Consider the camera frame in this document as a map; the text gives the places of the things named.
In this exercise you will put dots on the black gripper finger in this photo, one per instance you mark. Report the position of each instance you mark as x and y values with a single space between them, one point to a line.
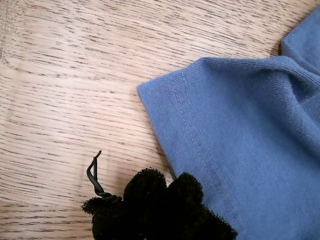
130 215
192 215

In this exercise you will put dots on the blue printed T-shirt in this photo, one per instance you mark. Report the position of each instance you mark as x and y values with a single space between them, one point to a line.
237 125

